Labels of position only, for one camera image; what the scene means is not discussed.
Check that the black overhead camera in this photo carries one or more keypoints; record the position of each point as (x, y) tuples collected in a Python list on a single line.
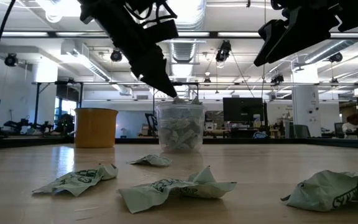
[(223, 51)]

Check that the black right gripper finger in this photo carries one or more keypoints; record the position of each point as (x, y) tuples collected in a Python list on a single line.
[(309, 31), (267, 51)]

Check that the clear plastic container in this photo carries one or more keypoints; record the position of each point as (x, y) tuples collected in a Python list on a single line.
[(163, 112)]

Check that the black computer monitor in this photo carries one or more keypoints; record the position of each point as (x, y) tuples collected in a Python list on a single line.
[(242, 109)]

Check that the blue bag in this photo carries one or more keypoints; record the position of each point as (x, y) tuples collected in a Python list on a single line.
[(259, 135)]

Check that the black aluminium table frame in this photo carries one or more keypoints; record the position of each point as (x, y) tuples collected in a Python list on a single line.
[(291, 142)]

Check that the person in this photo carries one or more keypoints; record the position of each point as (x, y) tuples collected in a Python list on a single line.
[(351, 126)]

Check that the white building column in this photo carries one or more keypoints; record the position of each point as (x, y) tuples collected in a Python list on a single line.
[(306, 105)]

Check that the silver ventilation duct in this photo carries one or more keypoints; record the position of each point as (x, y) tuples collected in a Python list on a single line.
[(183, 53)]

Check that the grey office chair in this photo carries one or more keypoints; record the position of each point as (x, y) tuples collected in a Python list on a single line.
[(301, 131)]

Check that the green stevia packet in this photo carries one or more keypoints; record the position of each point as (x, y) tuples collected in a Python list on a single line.
[(152, 160), (76, 180), (196, 101), (178, 100), (196, 133), (325, 189), (177, 126), (166, 191), (183, 141)]

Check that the black background robot arm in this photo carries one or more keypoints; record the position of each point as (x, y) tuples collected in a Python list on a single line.
[(64, 124)]

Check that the black ceiling camera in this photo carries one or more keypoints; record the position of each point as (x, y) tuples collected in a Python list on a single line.
[(116, 56), (11, 59), (277, 79), (336, 57)]

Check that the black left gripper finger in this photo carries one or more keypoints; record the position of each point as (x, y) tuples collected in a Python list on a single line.
[(154, 71)]

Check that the overhead rig light bar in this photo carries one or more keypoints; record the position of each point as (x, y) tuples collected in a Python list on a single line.
[(253, 34)]

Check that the amber plastic cup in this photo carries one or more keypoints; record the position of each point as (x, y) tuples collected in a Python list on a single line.
[(95, 127)]

